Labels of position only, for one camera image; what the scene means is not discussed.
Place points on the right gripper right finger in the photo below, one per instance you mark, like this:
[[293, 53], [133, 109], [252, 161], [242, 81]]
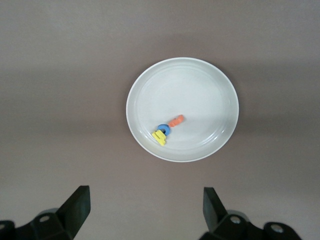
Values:
[[225, 227]]

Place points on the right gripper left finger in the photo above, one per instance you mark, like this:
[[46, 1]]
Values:
[[65, 222]]

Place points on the yellow letter h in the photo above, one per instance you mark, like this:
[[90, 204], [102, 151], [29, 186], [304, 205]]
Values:
[[159, 138]]

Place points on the blue letter o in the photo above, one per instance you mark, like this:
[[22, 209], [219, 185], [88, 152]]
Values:
[[167, 128]]

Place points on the orange letter f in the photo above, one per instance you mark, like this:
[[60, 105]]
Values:
[[176, 120]]

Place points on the beige plate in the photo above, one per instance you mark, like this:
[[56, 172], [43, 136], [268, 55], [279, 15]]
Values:
[[185, 95]]

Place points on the brown table cover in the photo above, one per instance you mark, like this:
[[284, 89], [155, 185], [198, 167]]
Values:
[[62, 75]]

